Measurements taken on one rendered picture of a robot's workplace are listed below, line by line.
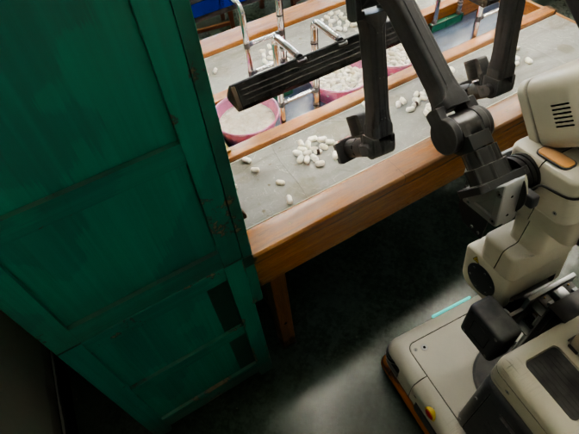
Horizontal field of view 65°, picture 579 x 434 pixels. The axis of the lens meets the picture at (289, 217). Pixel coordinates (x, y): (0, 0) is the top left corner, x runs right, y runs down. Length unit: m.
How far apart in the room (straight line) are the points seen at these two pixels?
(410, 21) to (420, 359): 1.15
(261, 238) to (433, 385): 0.79
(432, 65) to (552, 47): 1.37
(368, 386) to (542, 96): 1.35
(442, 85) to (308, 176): 0.71
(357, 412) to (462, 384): 0.44
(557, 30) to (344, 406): 1.86
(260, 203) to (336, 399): 0.88
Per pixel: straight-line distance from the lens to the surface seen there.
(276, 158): 1.66
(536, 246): 1.26
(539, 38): 2.40
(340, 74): 2.05
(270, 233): 1.41
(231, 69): 2.14
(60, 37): 0.80
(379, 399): 1.98
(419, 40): 1.04
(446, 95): 1.00
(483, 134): 1.00
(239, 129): 1.81
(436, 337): 1.80
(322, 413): 1.96
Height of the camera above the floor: 1.89
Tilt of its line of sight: 51 degrees down
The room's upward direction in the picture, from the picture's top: 7 degrees counter-clockwise
